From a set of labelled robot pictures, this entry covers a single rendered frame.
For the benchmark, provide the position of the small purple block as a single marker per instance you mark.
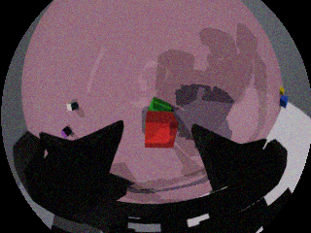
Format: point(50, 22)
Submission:
point(65, 131)

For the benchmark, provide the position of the small white block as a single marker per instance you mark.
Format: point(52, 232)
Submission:
point(71, 106)

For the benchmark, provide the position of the green block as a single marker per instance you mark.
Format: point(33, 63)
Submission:
point(158, 108)
point(159, 102)

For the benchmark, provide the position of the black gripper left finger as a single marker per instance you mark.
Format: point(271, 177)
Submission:
point(91, 156)

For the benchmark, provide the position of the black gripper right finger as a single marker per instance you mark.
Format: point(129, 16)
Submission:
point(221, 157)

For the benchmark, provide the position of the red block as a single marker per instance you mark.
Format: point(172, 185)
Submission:
point(160, 130)

